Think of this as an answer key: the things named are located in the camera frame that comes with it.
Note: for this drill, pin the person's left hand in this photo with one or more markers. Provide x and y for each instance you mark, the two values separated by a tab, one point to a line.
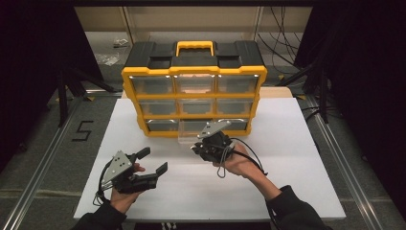
123	201

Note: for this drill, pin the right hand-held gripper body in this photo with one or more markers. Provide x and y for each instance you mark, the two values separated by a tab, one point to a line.
214	147

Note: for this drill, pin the small clear plastic bag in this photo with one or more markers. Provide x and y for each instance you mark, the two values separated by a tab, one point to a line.
120	42

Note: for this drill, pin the metal floor rail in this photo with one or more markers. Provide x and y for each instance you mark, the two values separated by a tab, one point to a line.
35	182
348	169

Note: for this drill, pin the large clear plastic bag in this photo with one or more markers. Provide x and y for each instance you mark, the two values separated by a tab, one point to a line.
108	59

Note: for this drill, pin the dark curtain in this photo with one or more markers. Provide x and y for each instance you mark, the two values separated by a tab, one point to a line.
32	64
367	80

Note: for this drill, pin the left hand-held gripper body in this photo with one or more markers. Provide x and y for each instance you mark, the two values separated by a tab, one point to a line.
119	169

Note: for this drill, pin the person's right hand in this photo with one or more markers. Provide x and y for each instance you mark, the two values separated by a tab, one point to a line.
242	163

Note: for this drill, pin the yellow and black drawer organizer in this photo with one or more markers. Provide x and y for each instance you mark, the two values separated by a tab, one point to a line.
143	52

